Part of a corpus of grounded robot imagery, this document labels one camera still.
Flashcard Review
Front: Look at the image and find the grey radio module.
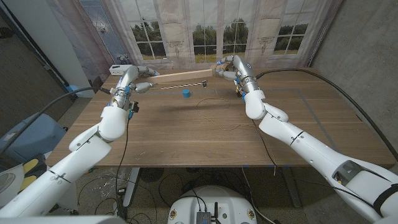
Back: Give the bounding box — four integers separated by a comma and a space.
195, 202, 222, 224

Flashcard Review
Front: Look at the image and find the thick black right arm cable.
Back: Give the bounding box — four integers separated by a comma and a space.
254, 68, 398, 161

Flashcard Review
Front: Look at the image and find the blue plastic bin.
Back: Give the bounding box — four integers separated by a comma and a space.
0, 112, 68, 164

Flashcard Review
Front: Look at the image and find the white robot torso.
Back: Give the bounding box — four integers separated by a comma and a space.
167, 185, 258, 224

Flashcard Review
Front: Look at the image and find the yellow black foot pedal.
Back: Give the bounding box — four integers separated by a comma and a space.
18, 154, 47, 187

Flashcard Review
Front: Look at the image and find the white power socket box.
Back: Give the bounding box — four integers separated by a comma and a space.
108, 64, 133, 77

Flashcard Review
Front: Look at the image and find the wooden clip hanger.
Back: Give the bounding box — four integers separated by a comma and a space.
146, 68, 215, 91

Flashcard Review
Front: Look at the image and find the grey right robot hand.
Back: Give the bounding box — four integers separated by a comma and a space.
214, 55, 264, 96

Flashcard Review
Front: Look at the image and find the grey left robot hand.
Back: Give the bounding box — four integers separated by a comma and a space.
108, 65, 159, 108

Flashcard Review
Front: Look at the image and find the grey table leg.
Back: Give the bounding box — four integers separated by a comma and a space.
281, 166, 302, 208

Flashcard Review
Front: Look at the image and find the printed window backdrop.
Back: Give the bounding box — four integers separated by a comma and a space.
46, 0, 343, 70

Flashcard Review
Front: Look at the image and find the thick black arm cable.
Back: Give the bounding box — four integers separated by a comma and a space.
254, 68, 398, 161
0, 86, 111, 155

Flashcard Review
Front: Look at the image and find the white table leg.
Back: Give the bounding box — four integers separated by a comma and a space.
123, 167, 141, 208

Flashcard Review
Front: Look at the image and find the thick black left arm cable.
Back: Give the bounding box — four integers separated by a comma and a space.
0, 86, 111, 155

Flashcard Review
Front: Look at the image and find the black round fan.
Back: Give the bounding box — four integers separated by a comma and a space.
139, 167, 165, 184

